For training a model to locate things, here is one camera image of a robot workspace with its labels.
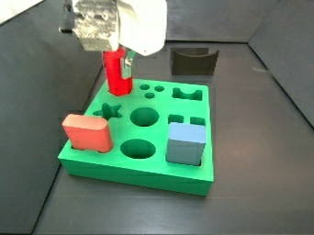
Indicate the green foam shape-sorter block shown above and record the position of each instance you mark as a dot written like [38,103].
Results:
[140,118]

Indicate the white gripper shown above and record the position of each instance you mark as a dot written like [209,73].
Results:
[93,21]

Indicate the salmon red rounded block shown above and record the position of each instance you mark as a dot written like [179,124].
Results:
[89,133]

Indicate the black curved stand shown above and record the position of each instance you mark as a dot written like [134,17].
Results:
[193,61]

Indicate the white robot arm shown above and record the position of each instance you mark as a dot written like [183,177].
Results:
[142,25]

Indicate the blue rectangular block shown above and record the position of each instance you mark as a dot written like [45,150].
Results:
[187,143]

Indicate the red hexagon prism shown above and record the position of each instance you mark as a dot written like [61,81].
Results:
[120,86]

